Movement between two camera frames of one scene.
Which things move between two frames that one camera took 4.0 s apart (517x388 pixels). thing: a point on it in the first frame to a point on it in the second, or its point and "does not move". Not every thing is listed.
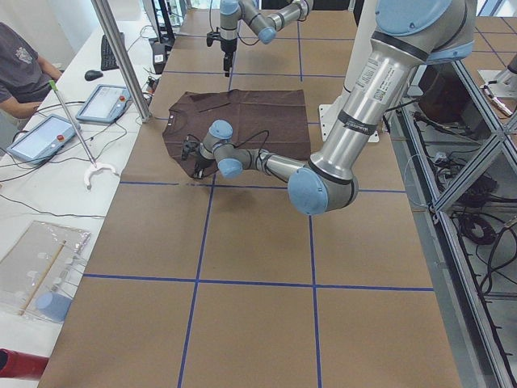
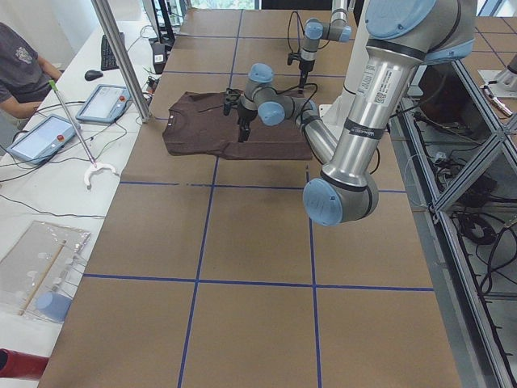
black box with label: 158,55 does not move
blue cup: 54,305 does not move
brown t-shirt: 272,120 does not move
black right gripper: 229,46 to 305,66
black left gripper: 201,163 to 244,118
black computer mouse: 90,75 does not move
